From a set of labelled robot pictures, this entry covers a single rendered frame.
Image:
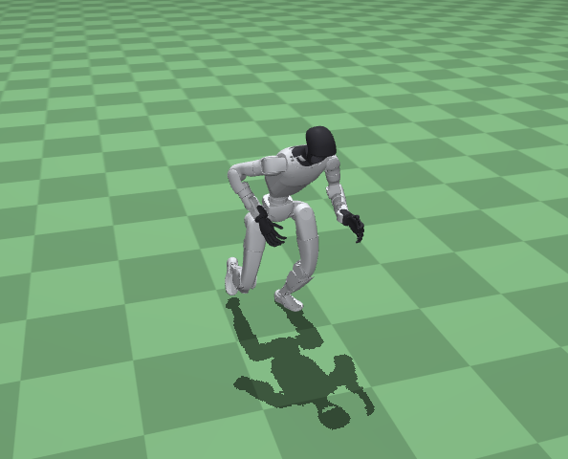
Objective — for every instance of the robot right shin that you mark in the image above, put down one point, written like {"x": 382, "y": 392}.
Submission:
{"x": 236, "y": 278}

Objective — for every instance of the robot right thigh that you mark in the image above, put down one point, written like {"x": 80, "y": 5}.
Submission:
{"x": 254, "y": 245}

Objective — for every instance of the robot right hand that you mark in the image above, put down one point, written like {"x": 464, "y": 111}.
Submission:
{"x": 267, "y": 228}

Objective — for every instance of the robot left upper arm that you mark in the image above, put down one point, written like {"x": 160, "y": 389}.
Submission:
{"x": 332, "y": 173}

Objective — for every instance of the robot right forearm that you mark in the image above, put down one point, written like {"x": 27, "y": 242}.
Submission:
{"x": 243, "y": 190}

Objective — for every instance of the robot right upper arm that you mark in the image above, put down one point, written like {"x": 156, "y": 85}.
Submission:
{"x": 267, "y": 166}

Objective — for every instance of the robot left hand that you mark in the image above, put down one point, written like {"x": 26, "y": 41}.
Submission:
{"x": 353, "y": 221}

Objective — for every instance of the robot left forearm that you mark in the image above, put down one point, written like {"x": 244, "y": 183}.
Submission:
{"x": 339, "y": 202}

